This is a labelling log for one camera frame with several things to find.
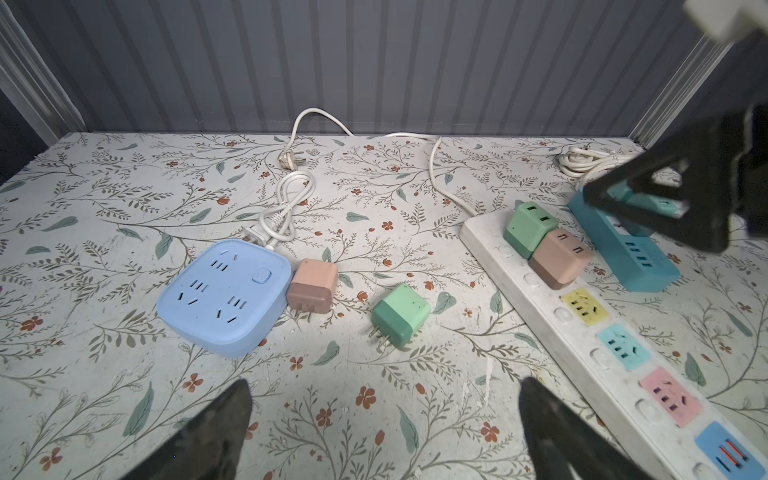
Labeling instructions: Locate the green charger cube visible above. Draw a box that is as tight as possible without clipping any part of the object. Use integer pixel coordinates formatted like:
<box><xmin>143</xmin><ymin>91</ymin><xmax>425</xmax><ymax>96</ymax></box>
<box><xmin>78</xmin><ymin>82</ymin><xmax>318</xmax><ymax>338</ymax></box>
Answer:
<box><xmin>369</xmin><ymin>284</ymin><xmax>431</xmax><ymax>350</ymax></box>
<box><xmin>503</xmin><ymin>201</ymin><xmax>559</xmax><ymax>259</ymax></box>

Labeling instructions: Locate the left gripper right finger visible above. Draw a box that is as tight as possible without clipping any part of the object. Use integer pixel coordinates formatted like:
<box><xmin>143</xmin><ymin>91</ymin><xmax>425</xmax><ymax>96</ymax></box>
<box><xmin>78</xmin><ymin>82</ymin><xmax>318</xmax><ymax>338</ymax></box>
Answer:
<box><xmin>518</xmin><ymin>377</ymin><xmax>650</xmax><ymax>479</ymax></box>

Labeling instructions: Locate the white power strip cable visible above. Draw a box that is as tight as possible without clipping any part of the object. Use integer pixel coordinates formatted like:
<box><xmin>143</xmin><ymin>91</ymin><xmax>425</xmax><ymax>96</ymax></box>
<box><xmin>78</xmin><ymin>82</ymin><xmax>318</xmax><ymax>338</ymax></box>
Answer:
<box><xmin>242</xmin><ymin>106</ymin><xmax>481</xmax><ymax>250</ymax></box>

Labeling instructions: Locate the floral table mat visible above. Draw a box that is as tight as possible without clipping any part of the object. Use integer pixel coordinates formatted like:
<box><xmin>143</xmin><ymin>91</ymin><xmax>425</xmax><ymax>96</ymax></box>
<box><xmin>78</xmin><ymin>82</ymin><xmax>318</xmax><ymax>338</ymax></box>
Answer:
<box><xmin>0</xmin><ymin>131</ymin><xmax>768</xmax><ymax>480</ymax></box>

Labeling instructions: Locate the teal USB power strip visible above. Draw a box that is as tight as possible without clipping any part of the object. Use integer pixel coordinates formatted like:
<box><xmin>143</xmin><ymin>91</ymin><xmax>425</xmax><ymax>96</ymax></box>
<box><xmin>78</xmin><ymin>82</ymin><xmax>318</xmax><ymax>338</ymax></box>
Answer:
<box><xmin>568</xmin><ymin>190</ymin><xmax>681</xmax><ymax>293</ymax></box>

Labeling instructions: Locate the white multicolour power strip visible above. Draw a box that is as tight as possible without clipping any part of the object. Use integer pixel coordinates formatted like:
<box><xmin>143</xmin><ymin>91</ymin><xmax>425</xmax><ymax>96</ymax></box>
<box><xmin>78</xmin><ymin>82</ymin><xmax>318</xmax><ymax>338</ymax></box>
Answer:
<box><xmin>460</xmin><ymin>211</ymin><xmax>767</xmax><ymax>479</ymax></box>

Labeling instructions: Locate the white coiled cable right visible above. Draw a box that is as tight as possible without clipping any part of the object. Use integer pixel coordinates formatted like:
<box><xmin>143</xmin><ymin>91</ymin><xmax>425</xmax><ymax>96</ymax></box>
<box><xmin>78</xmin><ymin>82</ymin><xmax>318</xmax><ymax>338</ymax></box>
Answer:
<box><xmin>556</xmin><ymin>143</ymin><xmax>643</xmax><ymax>181</ymax></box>

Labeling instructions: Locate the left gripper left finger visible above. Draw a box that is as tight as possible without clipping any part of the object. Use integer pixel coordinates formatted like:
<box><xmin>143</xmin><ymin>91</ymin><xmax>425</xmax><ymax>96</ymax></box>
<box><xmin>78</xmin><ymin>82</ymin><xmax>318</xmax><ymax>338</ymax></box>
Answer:
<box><xmin>124</xmin><ymin>379</ymin><xmax>252</xmax><ymax>479</ymax></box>

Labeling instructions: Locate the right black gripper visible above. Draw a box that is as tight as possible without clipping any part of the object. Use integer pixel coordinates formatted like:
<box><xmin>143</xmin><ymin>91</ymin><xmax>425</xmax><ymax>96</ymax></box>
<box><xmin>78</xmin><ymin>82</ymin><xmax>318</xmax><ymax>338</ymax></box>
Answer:
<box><xmin>583</xmin><ymin>103</ymin><xmax>767</xmax><ymax>253</ymax></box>

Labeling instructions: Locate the pink charger cube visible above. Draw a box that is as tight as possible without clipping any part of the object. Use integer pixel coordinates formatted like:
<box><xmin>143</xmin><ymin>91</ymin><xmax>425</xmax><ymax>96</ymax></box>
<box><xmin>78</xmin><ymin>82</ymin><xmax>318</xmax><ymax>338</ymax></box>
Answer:
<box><xmin>528</xmin><ymin>228</ymin><xmax>594</xmax><ymax>290</ymax></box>
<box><xmin>286</xmin><ymin>259</ymin><xmax>339</xmax><ymax>314</ymax></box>

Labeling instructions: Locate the blue triangular socket adapter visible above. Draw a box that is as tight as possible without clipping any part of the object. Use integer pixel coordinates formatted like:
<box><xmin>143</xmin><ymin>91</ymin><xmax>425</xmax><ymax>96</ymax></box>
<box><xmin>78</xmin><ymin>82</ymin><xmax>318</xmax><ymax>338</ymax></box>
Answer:
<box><xmin>156</xmin><ymin>239</ymin><xmax>293</xmax><ymax>358</ymax></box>

